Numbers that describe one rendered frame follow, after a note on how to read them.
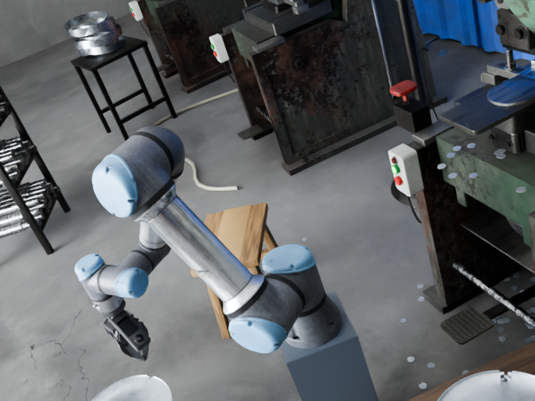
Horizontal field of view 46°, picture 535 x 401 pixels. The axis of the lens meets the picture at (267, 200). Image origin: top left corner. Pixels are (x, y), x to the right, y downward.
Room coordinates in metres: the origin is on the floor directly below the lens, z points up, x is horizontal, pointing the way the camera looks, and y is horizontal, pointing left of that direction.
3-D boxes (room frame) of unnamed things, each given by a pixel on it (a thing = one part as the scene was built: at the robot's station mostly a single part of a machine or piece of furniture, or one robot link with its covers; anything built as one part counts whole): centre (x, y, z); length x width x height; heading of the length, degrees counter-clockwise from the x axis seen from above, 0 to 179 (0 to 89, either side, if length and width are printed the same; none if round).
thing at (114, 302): (1.39, 0.49, 0.58); 0.08 x 0.08 x 0.05
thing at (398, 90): (1.63, -0.47, 0.72); 0.07 x 0.06 x 0.08; 103
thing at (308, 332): (1.17, 0.00, 0.50); 0.15 x 0.15 x 0.10
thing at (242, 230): (1.88, 0.17, 0.16); 0.34 x 0.24 x 0.34; 164
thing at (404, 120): (1.61, -0.48, 0.62); 0.10 x 0.06 x 0.20; 13
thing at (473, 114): (1.32, -0.60, 0.72); 0.25 x 0.14 x 0.14; 103
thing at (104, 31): (4.14, 0.64, 0.40); 0.45 x 0.40 x 0.79; 25
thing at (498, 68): (1.52, -0.73, 0.76); 0.17 x 0.06 x 0.10; 13
